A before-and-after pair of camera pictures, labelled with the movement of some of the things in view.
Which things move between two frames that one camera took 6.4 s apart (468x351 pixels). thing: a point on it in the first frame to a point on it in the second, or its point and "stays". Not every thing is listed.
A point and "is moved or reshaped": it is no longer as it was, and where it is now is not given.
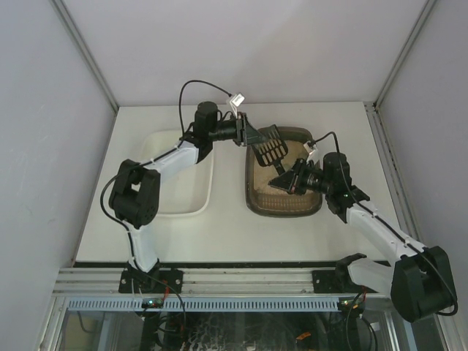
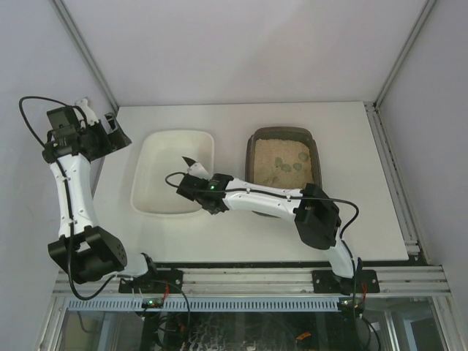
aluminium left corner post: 85,52 stays
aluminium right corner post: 428,5 stays
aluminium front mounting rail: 202,282 stays
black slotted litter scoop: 270,151 is moved or reshaped
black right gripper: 297,178 to 189,183
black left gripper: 239,129 to 108,135
